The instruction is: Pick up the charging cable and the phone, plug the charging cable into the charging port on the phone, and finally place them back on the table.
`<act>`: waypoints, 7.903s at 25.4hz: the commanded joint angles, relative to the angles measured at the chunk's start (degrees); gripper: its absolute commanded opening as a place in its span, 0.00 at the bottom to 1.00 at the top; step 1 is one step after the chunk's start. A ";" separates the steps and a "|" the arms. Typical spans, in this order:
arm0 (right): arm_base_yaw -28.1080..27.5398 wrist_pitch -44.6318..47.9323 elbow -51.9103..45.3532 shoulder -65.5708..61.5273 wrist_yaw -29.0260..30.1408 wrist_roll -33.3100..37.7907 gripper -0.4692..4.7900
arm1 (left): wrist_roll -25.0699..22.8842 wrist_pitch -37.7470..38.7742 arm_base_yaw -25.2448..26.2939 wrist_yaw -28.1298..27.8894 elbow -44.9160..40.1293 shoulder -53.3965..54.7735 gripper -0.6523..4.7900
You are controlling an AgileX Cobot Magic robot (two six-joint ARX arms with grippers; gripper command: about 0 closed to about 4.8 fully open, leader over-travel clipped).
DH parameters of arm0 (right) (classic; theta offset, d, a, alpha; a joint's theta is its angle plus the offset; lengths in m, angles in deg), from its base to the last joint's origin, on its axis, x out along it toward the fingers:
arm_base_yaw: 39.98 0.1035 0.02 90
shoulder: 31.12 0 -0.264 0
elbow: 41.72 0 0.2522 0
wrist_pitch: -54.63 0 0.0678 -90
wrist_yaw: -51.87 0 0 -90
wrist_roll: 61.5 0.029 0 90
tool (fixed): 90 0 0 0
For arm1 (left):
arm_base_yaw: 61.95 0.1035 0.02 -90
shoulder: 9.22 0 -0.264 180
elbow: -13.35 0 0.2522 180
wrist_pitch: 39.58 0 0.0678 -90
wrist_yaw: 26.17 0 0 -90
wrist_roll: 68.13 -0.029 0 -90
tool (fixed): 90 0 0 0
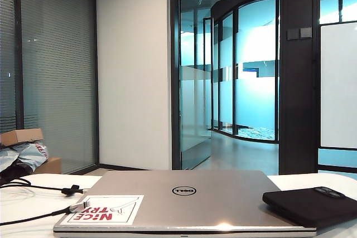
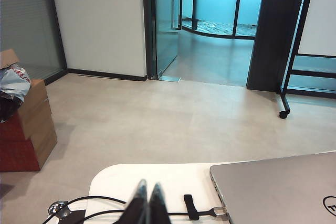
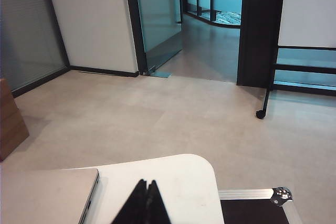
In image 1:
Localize black charging cable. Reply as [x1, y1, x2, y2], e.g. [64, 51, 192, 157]
[0, 178, 93, 226]

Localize black phone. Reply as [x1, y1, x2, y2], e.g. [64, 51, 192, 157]
[262, 186, 357, 228]

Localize black framed glass door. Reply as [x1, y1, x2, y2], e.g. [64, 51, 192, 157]
[168, 0, 213, 171]

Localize curved glass partition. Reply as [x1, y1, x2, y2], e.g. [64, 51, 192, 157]
[210, 0, 281, 144]

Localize silver Dell laptop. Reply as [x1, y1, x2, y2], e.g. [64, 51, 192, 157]
[52, 169, 318, 235]

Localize white sticker red print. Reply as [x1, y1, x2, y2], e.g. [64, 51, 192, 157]
[60, 194, 145, 225]

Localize closed brown cardboard box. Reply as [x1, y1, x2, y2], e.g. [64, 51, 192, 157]
[32, 156, 62, 175]

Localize grey plastic mailing bags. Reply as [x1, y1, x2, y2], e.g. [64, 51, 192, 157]
[0, 140, 50, 172]

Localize white frosted glass panel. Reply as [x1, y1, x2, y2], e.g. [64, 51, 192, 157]
[320, 21, 357, 149]

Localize black bag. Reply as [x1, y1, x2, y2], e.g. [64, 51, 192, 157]
[0, 158, 36, 187]

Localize narrow grey window blind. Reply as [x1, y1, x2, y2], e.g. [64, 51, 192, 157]
[0, 0, 17, 134]

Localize dark wall switch panel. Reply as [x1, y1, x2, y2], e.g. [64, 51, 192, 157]
[287, 28, 301, 41]

